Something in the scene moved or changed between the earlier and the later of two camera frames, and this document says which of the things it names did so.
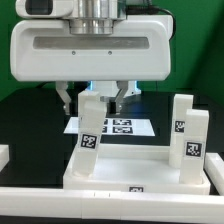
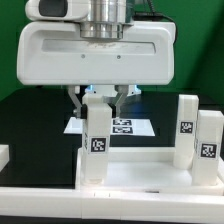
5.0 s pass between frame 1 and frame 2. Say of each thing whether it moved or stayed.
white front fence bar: stayed
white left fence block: stayed
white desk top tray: moved
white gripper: stayed
